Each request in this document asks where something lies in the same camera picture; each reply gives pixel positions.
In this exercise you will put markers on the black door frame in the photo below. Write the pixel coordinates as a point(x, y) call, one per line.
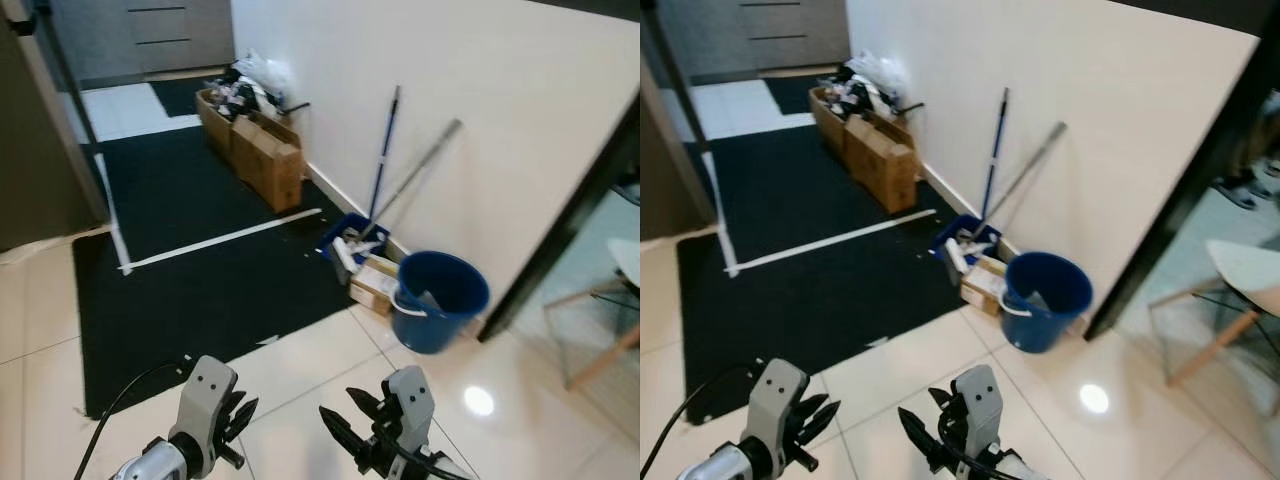
point(1180, 198)
point(560, 232)

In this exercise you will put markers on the white chair wooden legs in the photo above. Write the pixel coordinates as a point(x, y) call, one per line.
point(628, 260)
point(1250, 265)

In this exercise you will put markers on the blue dustpan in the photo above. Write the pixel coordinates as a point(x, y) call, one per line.
point(345, 232)
point(955, 232)

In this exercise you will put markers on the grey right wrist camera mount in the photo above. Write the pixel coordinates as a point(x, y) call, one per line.
point(978, 395)
point(410, 395)

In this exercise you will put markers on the open cluttered cardboard box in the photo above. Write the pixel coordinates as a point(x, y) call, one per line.
point(825, 122)
point(212, 125)

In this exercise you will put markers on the closed brown cardboard box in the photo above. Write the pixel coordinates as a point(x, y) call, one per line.
point(270, 165)
point(880, 165)

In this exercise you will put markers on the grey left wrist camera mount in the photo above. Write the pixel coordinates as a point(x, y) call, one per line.
point(205, 390)
point(775, 395)

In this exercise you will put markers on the white floor tape line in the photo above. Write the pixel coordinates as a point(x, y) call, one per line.
point(220, 240)
point(830, 241)

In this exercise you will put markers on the brown door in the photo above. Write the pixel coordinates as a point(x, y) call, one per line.
point(665, 170)
point(35, 130)

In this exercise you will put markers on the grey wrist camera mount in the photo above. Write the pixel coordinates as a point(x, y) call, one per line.
point(978, 395)
point(205, 390)
point(410, 395)
point(775, 395)

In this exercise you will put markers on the black floor mat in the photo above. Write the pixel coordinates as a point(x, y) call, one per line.
point(200, 310)
point(800, 310)

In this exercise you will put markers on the blue plastic bucket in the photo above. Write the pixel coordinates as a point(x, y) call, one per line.
point(450, 310)
point(1055, 310)

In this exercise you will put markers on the small printed cardboard box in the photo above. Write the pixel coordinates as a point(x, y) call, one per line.
point(372, 285)
point(982, 285)

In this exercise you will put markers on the white plastic bag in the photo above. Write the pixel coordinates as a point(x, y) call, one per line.
point(262, 72)
point(878, 72)

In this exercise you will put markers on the grey drawer cabinet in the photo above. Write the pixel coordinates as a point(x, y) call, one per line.
point(770, 35)
point(150, 35)

